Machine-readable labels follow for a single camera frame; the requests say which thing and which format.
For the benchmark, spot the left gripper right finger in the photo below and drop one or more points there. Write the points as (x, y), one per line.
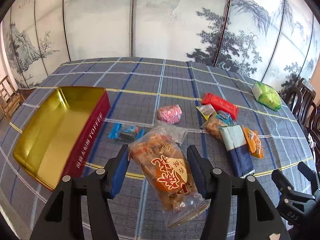
(256, 216)

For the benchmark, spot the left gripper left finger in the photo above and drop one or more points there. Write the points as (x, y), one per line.
(61, 217)

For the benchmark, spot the orange snack packet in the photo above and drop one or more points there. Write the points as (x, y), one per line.
(254, 142)

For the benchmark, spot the light and navy blue packet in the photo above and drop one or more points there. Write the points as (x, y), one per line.
(238, 153)

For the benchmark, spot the clear cracker snack bag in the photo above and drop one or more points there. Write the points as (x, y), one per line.
(212, 126)

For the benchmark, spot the blue black snack packet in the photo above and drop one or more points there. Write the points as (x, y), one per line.
(127, 133)

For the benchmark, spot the fried twist snack bag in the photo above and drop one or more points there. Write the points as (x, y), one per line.
(168, 172)

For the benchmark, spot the red snack packet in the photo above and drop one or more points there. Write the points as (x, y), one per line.
(220, 104)

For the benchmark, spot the small yellow clear packet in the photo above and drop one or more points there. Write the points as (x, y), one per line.
(206, 111)

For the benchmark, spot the pink patterned candy packet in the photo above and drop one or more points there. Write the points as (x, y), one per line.
(169, 114)

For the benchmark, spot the small teal candy packet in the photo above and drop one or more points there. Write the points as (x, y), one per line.
(225, 117)

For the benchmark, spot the red gold tin box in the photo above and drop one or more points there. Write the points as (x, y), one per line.
(60, 135)

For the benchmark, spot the dark wooden chair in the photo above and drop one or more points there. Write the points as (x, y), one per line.
(300, 100)

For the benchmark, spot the green tissue pack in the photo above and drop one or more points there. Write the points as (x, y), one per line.
(266, 95)

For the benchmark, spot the bamboo wooden chair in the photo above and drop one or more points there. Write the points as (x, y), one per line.
(11, 98)

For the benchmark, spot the painted folding screen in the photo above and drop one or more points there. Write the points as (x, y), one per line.
(273, 41)

